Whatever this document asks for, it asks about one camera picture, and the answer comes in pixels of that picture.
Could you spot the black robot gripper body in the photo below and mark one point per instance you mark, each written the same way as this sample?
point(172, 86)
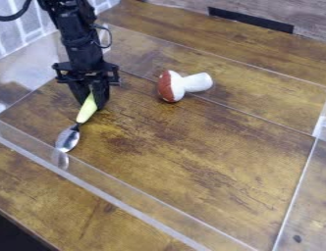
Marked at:
point(86, 63)

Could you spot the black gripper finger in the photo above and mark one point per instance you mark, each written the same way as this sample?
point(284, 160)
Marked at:
point(81, 90)
point(101, 92)

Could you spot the green handled metal spoon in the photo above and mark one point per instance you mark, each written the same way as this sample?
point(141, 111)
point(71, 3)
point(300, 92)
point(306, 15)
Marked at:
point(69, 137)

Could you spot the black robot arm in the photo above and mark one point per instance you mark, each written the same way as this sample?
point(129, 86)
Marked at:
point(74, 19)

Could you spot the red white toy mushroom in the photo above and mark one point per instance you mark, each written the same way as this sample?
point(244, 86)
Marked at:
point(173, 85)

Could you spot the black strip on table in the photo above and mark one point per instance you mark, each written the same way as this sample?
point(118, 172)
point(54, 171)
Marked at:
point(251, 20)

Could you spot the clear acrylic front barrier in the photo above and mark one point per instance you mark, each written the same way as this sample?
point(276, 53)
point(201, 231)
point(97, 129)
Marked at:
point(140, 204)

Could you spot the clear acrylic barrier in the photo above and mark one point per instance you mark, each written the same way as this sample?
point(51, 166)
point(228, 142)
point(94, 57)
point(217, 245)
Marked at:
point(140, 204)
point(303, 228)

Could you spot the clear acrylic right barrier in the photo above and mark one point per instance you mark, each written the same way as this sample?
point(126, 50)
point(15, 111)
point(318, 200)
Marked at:
point(303, 228)

